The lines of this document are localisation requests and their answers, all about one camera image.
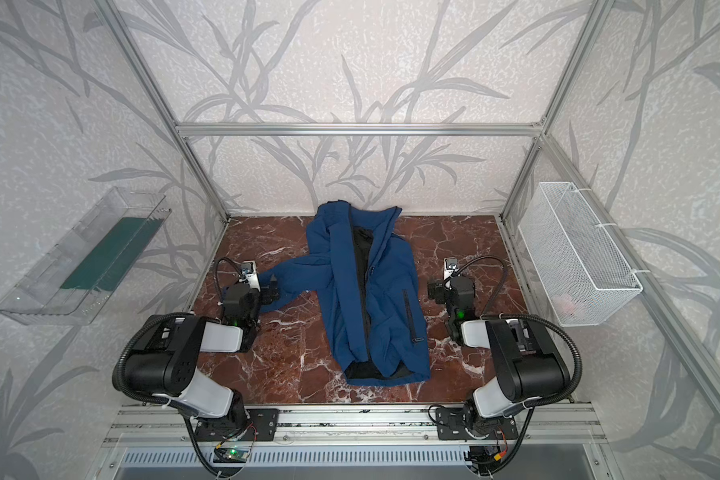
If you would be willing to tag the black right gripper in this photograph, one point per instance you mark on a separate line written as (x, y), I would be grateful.
(441, 293)

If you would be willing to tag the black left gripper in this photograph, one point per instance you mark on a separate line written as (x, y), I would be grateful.
(264, 291)

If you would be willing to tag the blue zip-up jacket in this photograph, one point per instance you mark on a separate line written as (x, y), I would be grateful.
(365, 277)

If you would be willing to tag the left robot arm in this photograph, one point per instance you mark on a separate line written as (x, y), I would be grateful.
(158, 365)

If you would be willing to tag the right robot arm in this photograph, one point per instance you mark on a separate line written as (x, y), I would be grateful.
(535, 362)

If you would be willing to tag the pink object in basket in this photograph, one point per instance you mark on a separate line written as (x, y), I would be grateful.
(566, 306)

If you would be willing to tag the right base wiring connector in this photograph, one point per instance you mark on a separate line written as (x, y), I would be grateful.
(485, 461)

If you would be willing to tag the green circuit board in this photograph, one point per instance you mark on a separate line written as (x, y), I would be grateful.
(231, 455)

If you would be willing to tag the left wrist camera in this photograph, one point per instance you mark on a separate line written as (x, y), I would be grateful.
(249, 274)

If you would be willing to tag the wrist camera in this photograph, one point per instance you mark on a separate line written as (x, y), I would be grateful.
(450, 266)
(249, 274)

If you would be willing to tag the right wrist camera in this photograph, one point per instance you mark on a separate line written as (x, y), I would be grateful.
(450, 266)

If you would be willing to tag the white wire mesh basket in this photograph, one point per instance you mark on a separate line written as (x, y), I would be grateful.
(573, 253)

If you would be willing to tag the aluminium cage frame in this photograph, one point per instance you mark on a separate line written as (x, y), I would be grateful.
(687, 347)

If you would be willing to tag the clear plastic wall bin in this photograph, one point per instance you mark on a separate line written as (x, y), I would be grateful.
(71, 283)

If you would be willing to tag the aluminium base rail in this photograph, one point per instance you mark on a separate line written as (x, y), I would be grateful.
(362, 425)

